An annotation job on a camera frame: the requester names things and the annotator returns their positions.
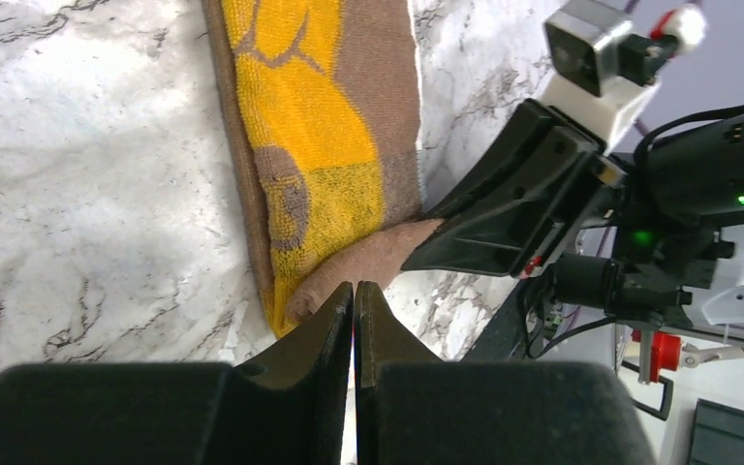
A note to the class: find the yellow towel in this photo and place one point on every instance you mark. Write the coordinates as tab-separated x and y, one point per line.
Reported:
321	105

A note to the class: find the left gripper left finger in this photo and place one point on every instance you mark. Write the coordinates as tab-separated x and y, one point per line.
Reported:
286	405

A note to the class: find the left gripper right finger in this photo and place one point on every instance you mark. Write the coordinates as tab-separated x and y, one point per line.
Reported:
414	408

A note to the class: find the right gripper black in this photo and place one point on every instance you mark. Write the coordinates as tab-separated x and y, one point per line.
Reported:
520	205

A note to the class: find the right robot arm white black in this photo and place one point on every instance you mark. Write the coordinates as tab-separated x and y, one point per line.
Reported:
630	234

